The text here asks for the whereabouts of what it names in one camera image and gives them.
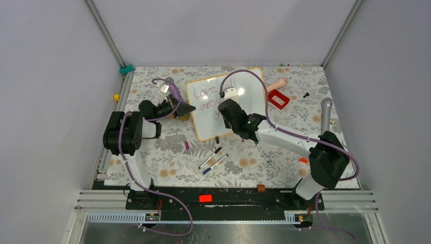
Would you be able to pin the wooden rolling pin handle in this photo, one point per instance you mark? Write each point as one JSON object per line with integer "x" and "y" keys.
{"x": 184, "y": 118}

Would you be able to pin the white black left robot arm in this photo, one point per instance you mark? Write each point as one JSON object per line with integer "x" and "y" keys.
{"x": 125, "y": 131}

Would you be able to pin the orange brown cylinder block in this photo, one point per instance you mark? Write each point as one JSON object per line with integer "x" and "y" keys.
{"x": 260, "y": 188}

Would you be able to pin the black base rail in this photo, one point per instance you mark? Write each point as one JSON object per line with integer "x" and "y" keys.
{"x": 180, "y": 203}

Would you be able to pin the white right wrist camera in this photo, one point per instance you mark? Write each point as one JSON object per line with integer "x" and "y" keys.
{"x": 231, "y": 93}

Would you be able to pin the red plastic tray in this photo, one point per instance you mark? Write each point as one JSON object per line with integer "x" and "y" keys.
{"x": 278, "y": 99}

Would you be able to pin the red label sticker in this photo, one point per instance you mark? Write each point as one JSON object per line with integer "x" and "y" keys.
{"x": 205, "y": 198}

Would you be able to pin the teal corner clamp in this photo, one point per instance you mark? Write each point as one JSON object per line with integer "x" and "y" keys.
{"x": 127, "y": 69}

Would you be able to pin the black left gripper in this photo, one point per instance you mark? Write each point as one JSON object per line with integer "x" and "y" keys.
{"x": 182, "y": 108}

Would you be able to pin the purple glitter microphone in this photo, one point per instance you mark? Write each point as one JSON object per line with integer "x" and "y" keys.
{"x": 174, "y": 89}

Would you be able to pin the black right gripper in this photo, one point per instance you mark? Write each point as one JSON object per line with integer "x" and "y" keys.
{"x": 227, "y": 124}

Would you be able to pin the white cable duct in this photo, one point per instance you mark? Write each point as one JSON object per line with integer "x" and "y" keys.
{"x": 152, "y": 218}

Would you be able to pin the black cap whiteboard marker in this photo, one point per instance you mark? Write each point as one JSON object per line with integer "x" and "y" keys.
{"x": 210, "y": 157}

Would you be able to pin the blue cap whiteboard marker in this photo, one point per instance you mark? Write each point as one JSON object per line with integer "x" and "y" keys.
{"x": 215, "y": 164}

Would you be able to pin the floral table mat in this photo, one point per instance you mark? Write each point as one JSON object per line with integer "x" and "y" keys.
{"x": 170, "y": 164}

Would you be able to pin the silver microphone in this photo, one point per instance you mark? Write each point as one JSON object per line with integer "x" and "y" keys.
{"x": 326, "y": 106}

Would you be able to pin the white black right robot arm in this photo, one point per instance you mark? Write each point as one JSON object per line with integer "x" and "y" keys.
{"x": 325, "y": 154}

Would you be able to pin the yellow framed whiteboard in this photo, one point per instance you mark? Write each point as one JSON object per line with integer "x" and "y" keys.
{"x": 204, "y": 95}

